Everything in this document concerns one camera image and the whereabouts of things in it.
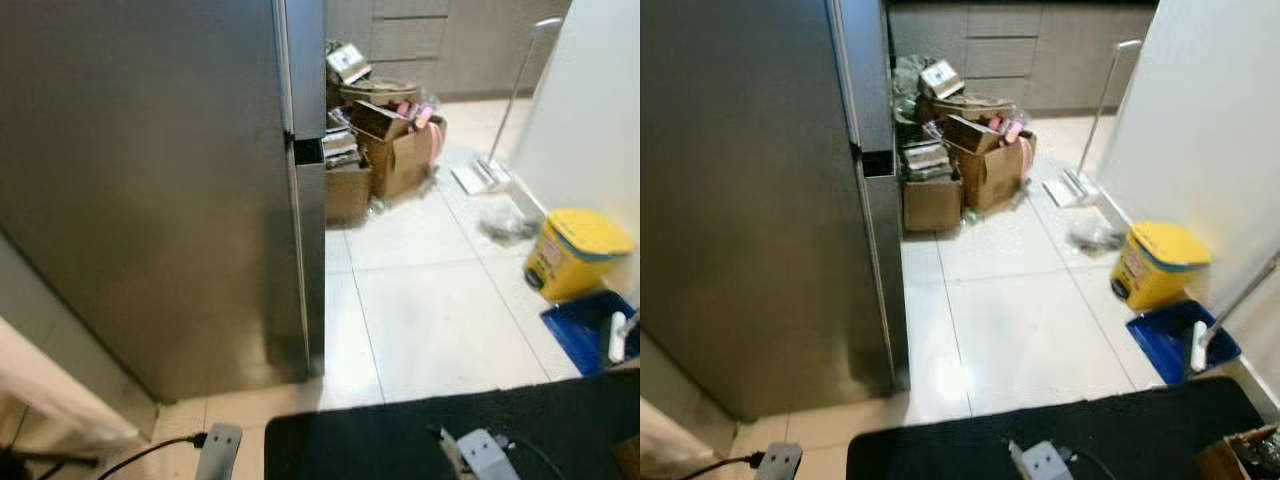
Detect white flat mop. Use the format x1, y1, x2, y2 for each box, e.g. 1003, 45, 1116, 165
450, 17, 564, 197
1045, 40, 1143, 209

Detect white printed carton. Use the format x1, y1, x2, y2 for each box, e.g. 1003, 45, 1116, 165
920, 60, 966, 99
327, 42, 373, 86

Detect grey kitchen cabinets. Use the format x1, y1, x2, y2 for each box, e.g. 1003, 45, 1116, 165
326, 0, 573, 101
888, 0, 1158, 116

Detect yellow lidded bin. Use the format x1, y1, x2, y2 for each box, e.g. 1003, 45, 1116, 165
1110, 221, 1211, 312
523, 208, 635, 303

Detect pink packet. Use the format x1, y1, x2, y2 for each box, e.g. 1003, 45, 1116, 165
985, 115, 1036, 151
395, 100, 446, 131

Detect stack of grey trays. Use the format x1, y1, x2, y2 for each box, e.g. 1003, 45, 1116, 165
325, 125, 361, 166
903, 140, 951, 181

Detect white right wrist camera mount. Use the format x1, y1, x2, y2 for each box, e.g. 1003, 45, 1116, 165
455, 428, 521, 480
1015, 440, 1076, 480

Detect low brown cardboard box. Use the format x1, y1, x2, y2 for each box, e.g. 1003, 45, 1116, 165
325, 160, 373, 223
903, 175, 964, 233

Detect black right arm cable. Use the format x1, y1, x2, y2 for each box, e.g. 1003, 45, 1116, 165
500, 433, 568, 480
1065, 447, 1118, 480

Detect white handled brush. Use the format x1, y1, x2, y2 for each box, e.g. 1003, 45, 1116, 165
607, 290, 641, 365
1189, 250, 1280, 374

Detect grey steel fridge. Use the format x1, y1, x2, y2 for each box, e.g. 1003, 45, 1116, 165
0, 0, 327, 403
640, 0, 911, 421

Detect black floor mat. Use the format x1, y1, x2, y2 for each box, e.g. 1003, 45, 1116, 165
846, 376, 1266, 480
264, 368, 641, 480

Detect blue plastic tray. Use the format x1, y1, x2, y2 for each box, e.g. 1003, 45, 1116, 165
1126, 300, 1242, 386
540, 290, 641, 378

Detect woven straw basket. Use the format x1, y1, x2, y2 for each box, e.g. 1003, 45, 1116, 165
925, 92, 1019, 123
338, 78, 421, 109

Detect large open cardboard box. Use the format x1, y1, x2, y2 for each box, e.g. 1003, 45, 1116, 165
355, 100, 448, 201
945, 115, 1038, 213

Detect crumpled grey plastic bag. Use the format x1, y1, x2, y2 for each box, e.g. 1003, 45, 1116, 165
1068, 218, 1126, 253
478, 205, 541, 246

